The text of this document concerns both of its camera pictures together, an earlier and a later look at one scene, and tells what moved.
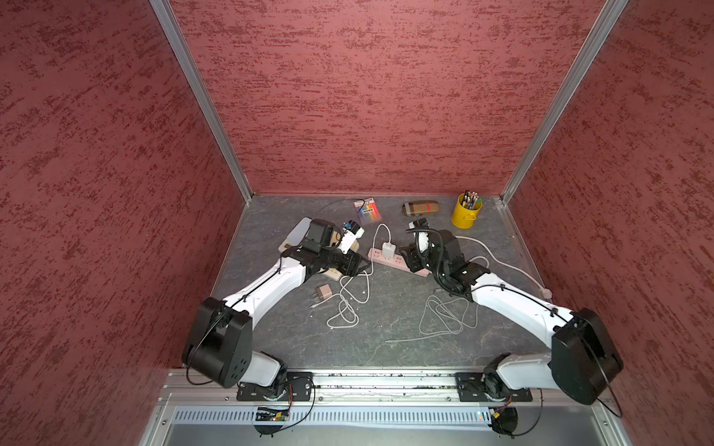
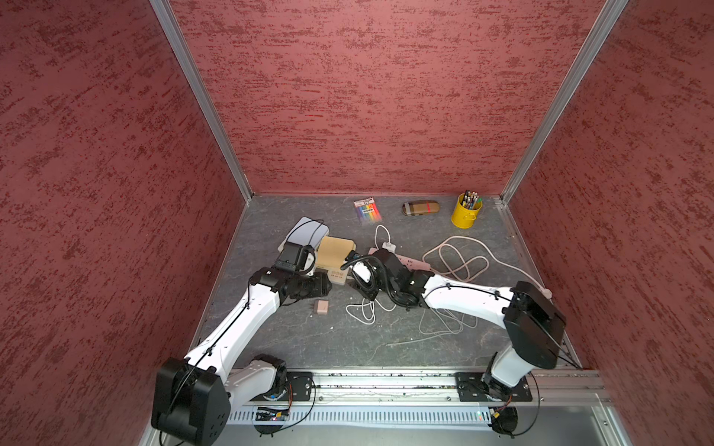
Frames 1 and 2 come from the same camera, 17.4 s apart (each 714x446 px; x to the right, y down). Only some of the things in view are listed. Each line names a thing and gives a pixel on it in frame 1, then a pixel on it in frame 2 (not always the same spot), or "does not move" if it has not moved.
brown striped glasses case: x=420 y=207 does not move
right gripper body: x=425 y=259 → x=372 y=289
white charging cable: x=344 y=295 → x=364 y=312
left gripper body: x=344 y=263 → x=310 y=286
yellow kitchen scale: x=332 y=273 does not move
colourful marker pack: x=368 y=210 does not move
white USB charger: x=388 y=250 does not move
